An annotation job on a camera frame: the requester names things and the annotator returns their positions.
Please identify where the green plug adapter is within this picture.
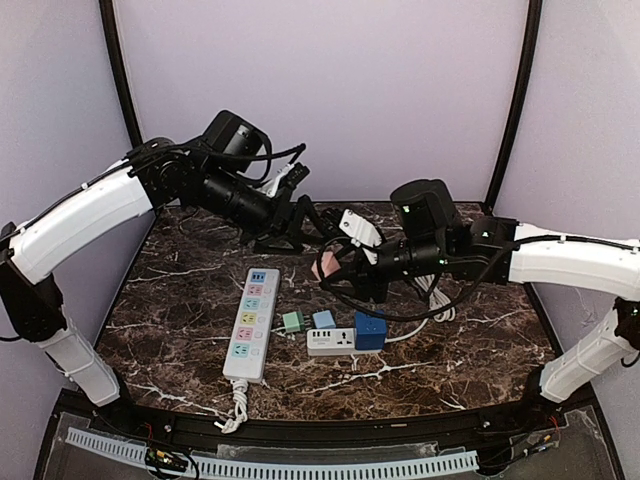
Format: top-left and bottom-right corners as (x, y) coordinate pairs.
(282, 311), (306, 334)

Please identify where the white slotted cable duct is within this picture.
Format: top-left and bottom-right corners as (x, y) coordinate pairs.
(65, 427), (479, 480)

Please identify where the blue cube socket adapter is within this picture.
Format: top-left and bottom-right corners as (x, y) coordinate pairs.
(354, 312), (387, 351)

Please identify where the black front table rail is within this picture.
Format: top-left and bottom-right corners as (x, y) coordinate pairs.
(54, 387), (571, 456)

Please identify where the pink plug adapter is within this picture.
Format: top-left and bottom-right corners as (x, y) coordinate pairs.
(311, 252), (341, 280)

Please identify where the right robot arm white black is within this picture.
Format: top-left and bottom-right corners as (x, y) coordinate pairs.
(314, 217), (639, 403)

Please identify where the long white colourful power strip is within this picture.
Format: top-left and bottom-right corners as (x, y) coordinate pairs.
(222, 268), (280, 383)

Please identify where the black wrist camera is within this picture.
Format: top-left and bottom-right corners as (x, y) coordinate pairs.
(202, 110), (273, 157)
(390, 179), (462, 239)

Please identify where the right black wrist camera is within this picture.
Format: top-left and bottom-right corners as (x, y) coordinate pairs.
(390, 179), (462, 239)

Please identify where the left black frame post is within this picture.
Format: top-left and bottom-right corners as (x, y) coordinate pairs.
(98, 0), (143, 148)

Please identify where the small white power strip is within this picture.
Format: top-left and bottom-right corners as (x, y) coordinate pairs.
(306, 328), (356, 357)

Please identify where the white cable long strip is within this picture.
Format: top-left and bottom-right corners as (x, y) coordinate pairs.
(214, 379), (249, 434)

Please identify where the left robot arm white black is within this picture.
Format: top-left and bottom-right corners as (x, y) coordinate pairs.
(1, 136), (321, 408)

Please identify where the light blue plug adapter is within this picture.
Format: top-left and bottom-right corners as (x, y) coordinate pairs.
(312, 310), (336, 329)

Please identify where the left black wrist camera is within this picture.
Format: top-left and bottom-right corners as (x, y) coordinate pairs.
(202, 110), (273, 157)

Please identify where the white coiled cable small strip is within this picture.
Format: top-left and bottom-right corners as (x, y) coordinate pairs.
(385, 275), (456, 344)

